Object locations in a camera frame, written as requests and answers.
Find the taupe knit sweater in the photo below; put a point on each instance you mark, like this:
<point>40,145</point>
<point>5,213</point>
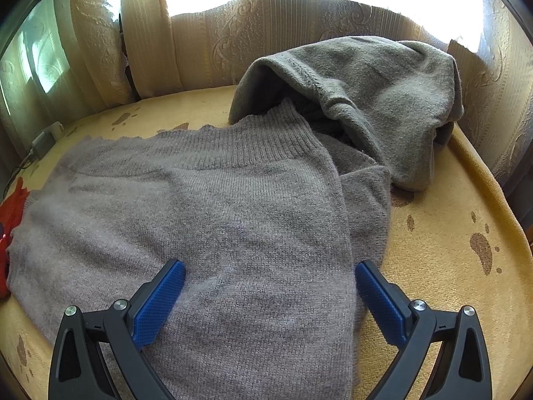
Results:
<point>208,216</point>

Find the beige embossed curtain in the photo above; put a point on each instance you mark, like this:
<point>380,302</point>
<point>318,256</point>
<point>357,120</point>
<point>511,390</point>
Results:
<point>91,29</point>
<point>208,50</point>

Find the white power strip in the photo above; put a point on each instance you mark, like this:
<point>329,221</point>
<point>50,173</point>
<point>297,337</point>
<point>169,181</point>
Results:
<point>48,137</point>

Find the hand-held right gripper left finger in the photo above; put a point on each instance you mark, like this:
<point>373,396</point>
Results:
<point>156,308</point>

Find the grey-green knit sweater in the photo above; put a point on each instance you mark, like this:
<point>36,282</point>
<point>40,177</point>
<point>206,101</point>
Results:
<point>374,91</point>

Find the yellow paw-print blanket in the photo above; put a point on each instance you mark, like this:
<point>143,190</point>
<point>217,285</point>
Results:
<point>437,258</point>

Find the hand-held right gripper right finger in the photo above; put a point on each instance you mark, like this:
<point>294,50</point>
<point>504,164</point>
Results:
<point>381,306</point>

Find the red knit sweater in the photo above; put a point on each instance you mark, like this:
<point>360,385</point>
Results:
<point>12,212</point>

